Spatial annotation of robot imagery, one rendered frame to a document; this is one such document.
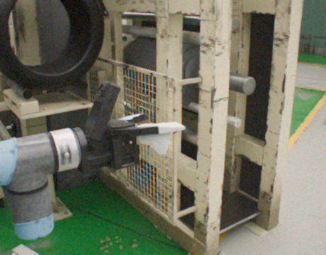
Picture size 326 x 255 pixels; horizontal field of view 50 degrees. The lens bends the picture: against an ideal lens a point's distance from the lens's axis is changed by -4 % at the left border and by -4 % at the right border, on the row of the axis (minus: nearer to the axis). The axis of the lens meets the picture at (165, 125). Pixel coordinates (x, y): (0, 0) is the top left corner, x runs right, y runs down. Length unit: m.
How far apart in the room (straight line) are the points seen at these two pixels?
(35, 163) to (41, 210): 0.09
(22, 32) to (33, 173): 1.50
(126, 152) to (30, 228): 0.22
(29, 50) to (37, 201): 1.50
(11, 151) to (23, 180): 0.05
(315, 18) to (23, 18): 9.00
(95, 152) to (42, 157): 0.11
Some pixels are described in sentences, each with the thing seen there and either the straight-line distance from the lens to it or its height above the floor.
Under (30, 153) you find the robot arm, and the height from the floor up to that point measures 1.06.
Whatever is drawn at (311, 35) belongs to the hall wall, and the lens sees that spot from 10.44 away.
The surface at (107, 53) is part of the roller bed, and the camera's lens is 2.20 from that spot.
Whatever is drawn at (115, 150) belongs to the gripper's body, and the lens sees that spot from 0.69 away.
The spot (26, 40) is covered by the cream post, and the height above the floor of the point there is 1.11.
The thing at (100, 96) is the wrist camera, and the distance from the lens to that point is 0.69.
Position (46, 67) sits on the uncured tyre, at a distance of 2.03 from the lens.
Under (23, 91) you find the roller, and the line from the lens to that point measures 1.75.
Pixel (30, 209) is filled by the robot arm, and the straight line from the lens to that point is 0.68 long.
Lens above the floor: 1.31
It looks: 19 degrees down
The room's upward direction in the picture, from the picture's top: straight up
